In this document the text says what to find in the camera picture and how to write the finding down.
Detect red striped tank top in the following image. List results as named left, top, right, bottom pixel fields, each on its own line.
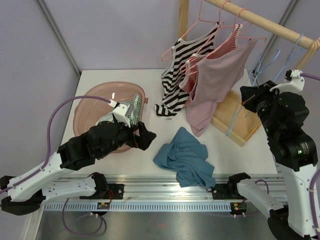
left=179, top=24, right=250, bottom=120

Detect teal tank top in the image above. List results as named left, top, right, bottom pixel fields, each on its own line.
left=153, top=127, right=216, bottom=188

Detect mauve tank top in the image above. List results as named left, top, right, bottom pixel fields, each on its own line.
left=185, top=38, right=258, bottom=137

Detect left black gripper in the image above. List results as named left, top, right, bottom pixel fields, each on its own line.
left=98, top=117, right=157, bottom=159

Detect aluminium rail frame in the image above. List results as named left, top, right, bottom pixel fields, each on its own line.
left=33, top=139, right=306, bottom=201

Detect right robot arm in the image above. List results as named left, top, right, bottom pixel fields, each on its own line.
left=226, top=81, right=320, bottom=240

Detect black white striped tank top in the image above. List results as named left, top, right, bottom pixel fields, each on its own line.
left=154, top=22, right=219, bottom=119

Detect pink plastic basin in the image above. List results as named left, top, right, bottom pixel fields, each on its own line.
left=73, top=81, right=148, bottom=137

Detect pink hanger of mauve top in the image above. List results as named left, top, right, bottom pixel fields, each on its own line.
left=181, top=0, right=267, bottom=75

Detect pink hanger of red top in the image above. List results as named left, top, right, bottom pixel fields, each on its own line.
left=179, top=0, right=236, bottom=76

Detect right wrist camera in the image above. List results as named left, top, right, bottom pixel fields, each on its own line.
left=269, top=69, right=305, bottom=94

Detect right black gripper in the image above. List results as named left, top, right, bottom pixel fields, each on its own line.
left=240, top=80, right=283, bottom=137

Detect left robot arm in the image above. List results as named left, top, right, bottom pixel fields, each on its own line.
left=0, top=121, right=157, bottom=216

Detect wooden clothes rack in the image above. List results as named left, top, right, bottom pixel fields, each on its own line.
left=178, top=0, right=320, bottom=149

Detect pink hanger of black top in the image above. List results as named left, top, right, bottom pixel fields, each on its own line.
left=161, top=16, right=219, bottom=75

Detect blue hanger of green top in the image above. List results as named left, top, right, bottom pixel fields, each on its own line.
left=252, top=32, right=305, bottom=86

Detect white slotted cable duct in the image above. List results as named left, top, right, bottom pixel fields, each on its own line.
left=44, top=201, right=231, bottom=212

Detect blue hanger of teal top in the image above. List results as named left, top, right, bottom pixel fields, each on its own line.
left=225, top=49, right=281, bottom=137

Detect green striped tank top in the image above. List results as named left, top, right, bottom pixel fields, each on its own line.
left=95, top=94, right=142, bottom=127

